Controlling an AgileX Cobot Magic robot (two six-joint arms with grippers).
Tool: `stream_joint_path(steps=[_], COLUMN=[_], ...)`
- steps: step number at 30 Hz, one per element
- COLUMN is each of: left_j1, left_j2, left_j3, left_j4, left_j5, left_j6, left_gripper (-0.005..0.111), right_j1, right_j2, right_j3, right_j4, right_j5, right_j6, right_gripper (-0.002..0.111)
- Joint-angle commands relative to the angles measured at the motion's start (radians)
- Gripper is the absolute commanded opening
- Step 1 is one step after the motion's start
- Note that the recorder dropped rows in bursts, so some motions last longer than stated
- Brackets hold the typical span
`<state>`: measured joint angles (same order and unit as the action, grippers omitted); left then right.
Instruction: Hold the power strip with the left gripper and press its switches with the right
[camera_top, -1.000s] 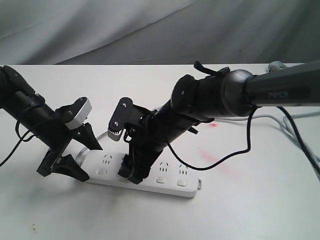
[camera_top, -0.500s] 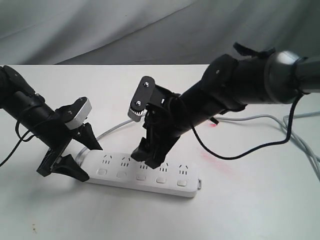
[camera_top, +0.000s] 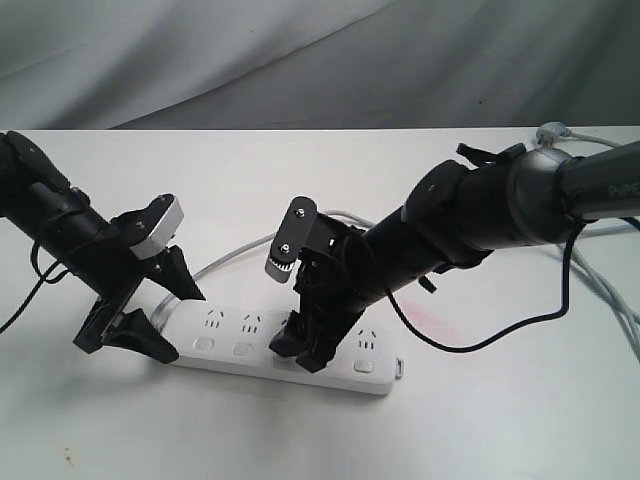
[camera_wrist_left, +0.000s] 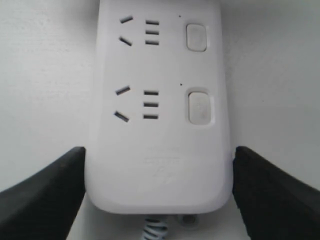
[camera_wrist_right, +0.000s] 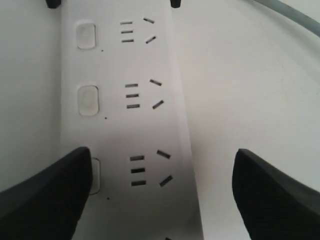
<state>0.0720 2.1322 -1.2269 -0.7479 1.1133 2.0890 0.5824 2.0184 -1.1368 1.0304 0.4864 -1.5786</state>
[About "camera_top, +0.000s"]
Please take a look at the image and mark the grey power plug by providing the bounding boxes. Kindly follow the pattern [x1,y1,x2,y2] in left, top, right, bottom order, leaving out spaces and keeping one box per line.
[535,121,573,147]

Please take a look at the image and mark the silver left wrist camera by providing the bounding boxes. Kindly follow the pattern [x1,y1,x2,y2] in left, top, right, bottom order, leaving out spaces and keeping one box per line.
[130,194,184,260]

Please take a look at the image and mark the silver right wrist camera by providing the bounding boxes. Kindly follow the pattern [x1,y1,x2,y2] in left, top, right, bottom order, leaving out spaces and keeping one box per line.
[265,250,298,284]

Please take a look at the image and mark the grey power cord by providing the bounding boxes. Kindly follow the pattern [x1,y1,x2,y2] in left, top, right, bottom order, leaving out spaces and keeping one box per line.
[151,127,640,369]

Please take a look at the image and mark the grey backdrop cloth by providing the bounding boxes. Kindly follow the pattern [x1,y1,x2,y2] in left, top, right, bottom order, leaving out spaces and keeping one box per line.
[1,1,639,129]

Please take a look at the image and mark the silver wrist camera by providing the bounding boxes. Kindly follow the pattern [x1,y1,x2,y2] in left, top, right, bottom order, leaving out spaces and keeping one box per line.
[130,194,184,260]
[265,250,298,284]

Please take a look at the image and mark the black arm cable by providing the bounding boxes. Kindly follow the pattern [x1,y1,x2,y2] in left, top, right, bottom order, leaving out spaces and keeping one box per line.
[0,239,76,331]
[384,224,581,354]

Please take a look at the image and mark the white five-outlet power strip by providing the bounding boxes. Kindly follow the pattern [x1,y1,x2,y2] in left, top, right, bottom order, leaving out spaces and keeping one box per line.
[159,300,405,396]

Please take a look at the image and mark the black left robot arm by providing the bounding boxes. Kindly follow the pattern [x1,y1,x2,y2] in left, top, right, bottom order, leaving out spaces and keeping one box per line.
[1,131,204,364]

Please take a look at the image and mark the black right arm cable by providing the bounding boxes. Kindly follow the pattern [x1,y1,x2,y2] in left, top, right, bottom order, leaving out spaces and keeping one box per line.
[384,224,581,354]

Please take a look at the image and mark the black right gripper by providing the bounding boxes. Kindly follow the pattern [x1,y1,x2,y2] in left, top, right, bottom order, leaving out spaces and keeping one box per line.
[269,196,395,374]

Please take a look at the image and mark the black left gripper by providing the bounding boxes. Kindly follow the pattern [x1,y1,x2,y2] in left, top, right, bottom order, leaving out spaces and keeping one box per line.
[72,209,205,364]

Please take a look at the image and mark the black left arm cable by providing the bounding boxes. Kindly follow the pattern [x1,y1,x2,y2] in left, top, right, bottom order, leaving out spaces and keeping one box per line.
[0,239,76,331]

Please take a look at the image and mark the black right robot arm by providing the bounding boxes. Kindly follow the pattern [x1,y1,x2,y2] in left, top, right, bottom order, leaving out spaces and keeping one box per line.
[265,143,639,373]

